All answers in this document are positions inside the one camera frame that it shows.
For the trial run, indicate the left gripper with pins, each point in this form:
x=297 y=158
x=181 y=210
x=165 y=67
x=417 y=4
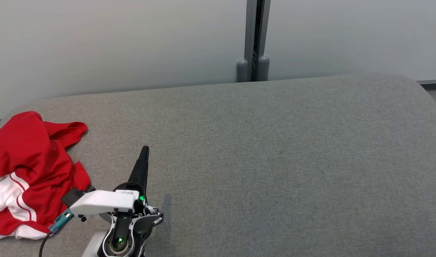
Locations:
x=104 y=201

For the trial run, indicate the red numbered basketball jersey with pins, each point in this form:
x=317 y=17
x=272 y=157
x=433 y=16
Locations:
x=43 y=200

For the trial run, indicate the grey metal partition post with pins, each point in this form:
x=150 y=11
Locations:
x=252 y=35

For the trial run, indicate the dark grey baseboard rail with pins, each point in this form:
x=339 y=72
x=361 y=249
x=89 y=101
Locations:
x=434 y=82

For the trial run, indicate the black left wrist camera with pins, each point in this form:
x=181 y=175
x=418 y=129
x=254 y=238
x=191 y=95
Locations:
x=73 y=196

